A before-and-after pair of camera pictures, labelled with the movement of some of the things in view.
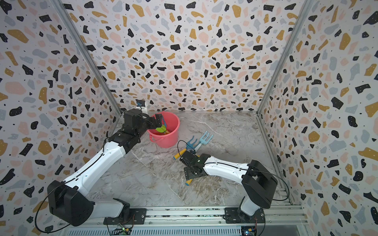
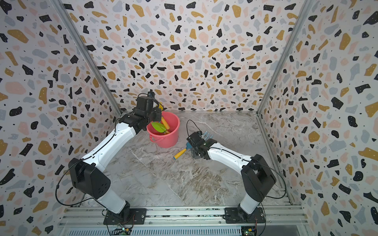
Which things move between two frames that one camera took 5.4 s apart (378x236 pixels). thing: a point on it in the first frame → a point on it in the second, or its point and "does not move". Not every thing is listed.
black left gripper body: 148,124 → 156,116
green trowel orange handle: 162,129 does not move
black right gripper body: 189,173 → 195,153
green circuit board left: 121,231 does not move
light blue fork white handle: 204,140 does not move
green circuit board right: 249,230 does not move
